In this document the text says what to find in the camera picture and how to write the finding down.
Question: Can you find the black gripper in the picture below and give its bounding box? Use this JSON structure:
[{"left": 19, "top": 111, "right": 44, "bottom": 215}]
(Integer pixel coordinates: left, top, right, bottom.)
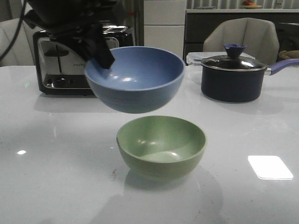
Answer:
[{"left": 24, "top": 0, "right": 119, "bottom": 69}]

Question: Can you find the blue bowl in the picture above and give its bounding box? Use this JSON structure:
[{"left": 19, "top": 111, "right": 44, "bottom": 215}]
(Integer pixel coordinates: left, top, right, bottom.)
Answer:
[{"left": 84, "top": 46, "right": 185, "bottom": 113}]

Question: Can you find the green bowl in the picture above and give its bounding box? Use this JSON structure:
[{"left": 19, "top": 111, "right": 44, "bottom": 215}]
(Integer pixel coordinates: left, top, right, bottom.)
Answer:
[{"left": 116, "top": 116, "right": 207, "bottom": 182}]

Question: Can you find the black chrome four-slot toaster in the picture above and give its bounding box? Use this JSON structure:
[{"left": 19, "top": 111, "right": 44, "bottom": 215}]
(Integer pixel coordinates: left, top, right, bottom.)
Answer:
[{"left": 33, "top": 25, "right": 135, "bottom": 96}]

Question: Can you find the grey chair on left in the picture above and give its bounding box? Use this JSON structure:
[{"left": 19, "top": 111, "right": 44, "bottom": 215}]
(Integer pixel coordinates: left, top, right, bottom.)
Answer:
[{"left": 0, "top": 19, "right": 39, "bottom": 67}]

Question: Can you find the grey chair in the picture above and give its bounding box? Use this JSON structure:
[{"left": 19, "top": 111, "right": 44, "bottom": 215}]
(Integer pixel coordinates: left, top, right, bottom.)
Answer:
[
  {"left": 0, "top": 19, "right": 39, "bottom": 67},
  {"left": 203, "top": 18, "right": 279, "bottom": 64}
]

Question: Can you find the white cabinet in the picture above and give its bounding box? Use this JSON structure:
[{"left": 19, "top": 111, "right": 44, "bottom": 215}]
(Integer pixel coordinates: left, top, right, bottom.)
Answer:
[{"left": 143, "top": 0, "right": 187, "bottom": 58}]

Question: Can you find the clear plastic food container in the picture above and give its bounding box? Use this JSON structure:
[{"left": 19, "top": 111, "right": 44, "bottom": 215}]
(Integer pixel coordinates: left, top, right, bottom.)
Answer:
[{"left": 186, "top": 52, "right": 253, "bottom": 67}]

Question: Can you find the dark counter unit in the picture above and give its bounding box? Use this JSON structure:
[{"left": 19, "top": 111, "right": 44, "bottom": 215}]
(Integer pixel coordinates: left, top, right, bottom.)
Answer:
[{"left": 183, "top": 9, "right": 299, "bottom": 58}]

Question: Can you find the glass pot lid blue knob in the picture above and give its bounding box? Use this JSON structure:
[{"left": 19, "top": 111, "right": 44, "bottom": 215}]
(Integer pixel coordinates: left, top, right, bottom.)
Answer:
[{"left": 201, "top": 43, "right": 267, "bottom": 71}]

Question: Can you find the dark blue saucepan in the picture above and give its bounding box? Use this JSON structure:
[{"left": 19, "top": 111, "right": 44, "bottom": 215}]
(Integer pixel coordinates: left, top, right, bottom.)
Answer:
[{"left": 201, "top": 58, "right": 299, "bottom": 103}]

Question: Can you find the fruit bowl on counter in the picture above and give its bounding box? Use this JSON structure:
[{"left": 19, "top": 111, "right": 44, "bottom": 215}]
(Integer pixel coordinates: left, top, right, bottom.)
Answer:
[{"left": 240, "top": 0, "right": 262, "bottom": 9}]

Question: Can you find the grey chair on right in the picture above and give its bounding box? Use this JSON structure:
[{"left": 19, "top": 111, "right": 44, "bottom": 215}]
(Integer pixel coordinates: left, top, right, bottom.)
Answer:
[{"left": 203, "top": 18, "right": 279, "bottom": 64}]

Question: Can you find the woven basket at right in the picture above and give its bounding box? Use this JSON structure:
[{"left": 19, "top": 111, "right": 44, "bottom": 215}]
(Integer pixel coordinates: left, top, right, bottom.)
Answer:
[{"left": 278, "top": 50, "right": 299, "bottom": 61}]

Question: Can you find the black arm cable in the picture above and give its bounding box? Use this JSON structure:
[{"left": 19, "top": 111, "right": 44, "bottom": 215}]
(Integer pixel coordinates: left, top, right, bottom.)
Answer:
[{"left": 0, "top": 0, "right": 27, "bottom": 61}]

